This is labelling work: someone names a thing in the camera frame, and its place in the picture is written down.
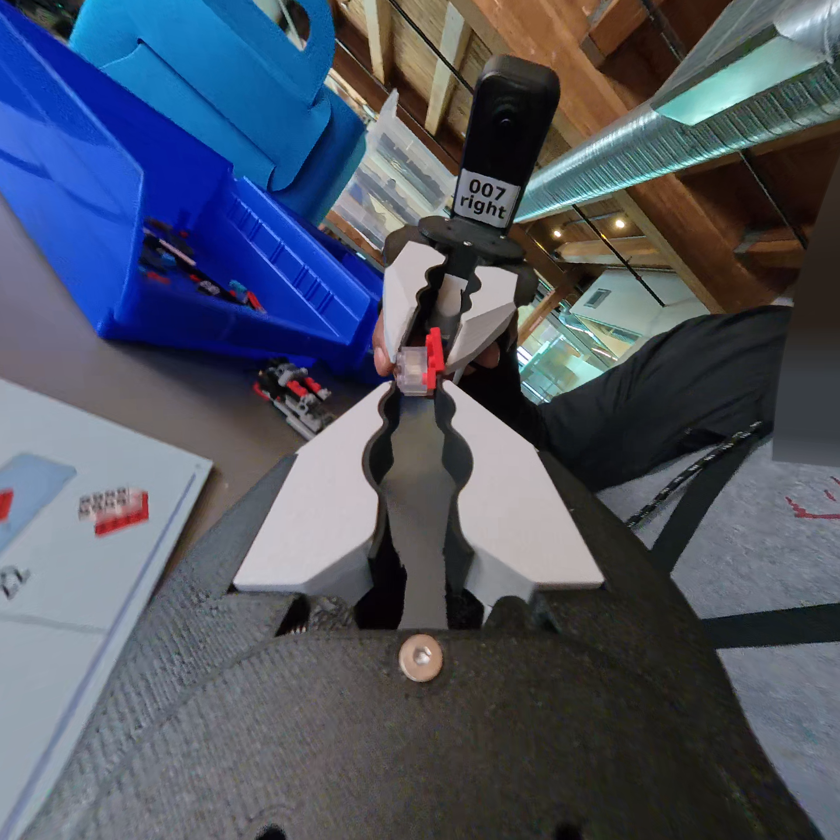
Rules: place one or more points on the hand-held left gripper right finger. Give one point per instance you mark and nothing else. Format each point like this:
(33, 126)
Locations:
(525, 518)

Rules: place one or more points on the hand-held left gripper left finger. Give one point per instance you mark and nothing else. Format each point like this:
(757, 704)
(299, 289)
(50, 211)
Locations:
(315, 518)

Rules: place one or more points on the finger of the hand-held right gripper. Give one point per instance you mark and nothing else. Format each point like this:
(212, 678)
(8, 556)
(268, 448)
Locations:
(403, 289)
(489, 315)

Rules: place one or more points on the red toy brick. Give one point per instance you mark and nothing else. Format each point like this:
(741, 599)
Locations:
(433, 348)

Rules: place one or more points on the clear toy brick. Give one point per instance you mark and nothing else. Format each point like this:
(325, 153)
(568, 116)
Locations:
(410, 374)

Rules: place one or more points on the blue plastic bin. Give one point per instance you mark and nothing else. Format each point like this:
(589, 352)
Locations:
(295, 262)
(65, 197)

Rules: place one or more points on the pile of toy bricks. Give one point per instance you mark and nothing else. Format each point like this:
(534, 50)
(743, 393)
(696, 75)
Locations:
(190, 262)

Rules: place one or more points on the person's right hand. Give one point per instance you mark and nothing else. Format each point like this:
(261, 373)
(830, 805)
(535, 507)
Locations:
(380, 348)

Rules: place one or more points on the clear plastic storage drawers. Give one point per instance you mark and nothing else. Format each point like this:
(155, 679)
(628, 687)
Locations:
(394, 177)

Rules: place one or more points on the grey toy brick car model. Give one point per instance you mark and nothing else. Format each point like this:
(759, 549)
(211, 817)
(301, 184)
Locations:
(295, 394)

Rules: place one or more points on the toy brick instruction booklet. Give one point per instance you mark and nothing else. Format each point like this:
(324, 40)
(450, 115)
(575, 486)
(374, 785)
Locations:
(79, 623)

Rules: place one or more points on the blue felt bag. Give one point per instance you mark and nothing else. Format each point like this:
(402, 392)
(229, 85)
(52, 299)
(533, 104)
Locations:
(210, 85)

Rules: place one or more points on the person's grey shirt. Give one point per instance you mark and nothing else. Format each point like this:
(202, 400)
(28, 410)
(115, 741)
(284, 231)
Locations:
(754, 689)

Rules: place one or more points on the silver ventilation duct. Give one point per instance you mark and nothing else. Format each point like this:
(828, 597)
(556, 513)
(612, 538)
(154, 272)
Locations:
(623, 138)

